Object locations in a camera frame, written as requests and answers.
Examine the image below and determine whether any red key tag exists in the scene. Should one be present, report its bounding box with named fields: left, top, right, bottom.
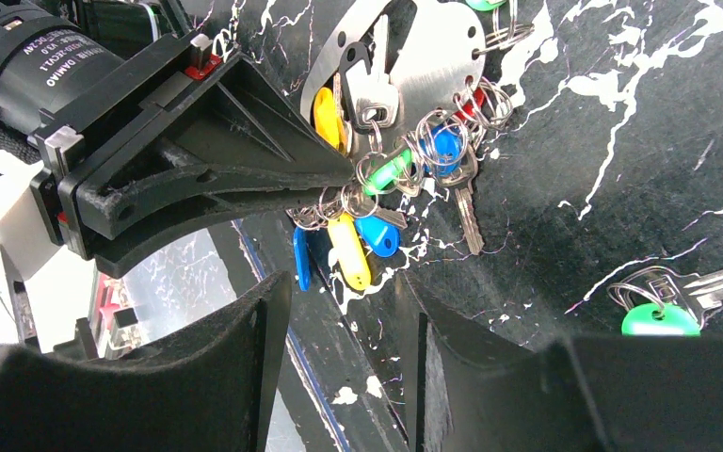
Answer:
left=455, top=88, right=486, bottom=121

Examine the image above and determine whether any blue key tag front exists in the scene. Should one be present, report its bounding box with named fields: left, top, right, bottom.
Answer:
left=354, top=216, right=400, bottom=258

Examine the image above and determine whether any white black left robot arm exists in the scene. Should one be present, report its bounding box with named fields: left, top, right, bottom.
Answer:
left=0, top=1, right=353, bottom=278

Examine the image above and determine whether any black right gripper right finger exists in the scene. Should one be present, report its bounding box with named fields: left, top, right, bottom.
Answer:
left=398, top=272, right=723, bottom=451

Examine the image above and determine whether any yellow key tag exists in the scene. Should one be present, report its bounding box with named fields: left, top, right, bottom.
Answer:
left=313, top=88, right=348, bottom=156
left=328, top=213, right=372, bottom=291

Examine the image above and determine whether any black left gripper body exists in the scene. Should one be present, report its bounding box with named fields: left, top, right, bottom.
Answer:
left=27, top=32, right=240, bottom=244

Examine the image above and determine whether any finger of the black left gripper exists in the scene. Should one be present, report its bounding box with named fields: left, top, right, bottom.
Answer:
left=174, top=53, right=353, bottom=182
left=77, top=177, right=350, bottom=278

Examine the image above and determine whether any black key tag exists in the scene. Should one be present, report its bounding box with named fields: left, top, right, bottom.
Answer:
left=339, top=41, right=372, bottom=131

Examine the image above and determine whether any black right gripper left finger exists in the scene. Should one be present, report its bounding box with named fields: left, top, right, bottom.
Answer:
left=0, top=271, right=292, bottom=451

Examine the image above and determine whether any blue key tag with key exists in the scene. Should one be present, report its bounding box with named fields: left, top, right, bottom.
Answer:
left=423, top=126, right=484, bottom=255

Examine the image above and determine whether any cluster of tagged keys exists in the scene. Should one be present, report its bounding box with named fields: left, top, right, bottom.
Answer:
left=299, top=1, right=534, bottom=254

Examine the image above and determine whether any green key tag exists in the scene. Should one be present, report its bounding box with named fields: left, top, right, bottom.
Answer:
left=607, top=256, right=723, bottom=338
left=362, top=149, right=412, bottom=196

